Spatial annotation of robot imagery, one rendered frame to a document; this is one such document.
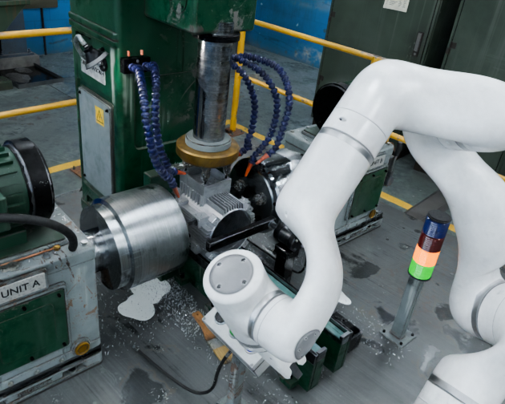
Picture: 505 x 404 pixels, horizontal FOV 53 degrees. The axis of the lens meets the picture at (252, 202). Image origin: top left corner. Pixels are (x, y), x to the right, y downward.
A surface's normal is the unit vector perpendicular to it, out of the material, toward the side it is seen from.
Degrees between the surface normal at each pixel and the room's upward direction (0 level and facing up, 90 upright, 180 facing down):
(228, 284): 30
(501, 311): 59
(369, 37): 90
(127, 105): 90
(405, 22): 90
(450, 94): 51
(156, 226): 47
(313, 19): 90
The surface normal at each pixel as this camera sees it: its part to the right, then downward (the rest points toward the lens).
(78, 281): 0.66, 0.44
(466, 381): -0.42, -0.41
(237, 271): -0.26, -0.62
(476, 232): -0.52, 0.47
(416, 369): 0.11, -0.86
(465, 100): -0.27, -0.16
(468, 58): -0.69, 0.29
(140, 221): 0.51, -0.38
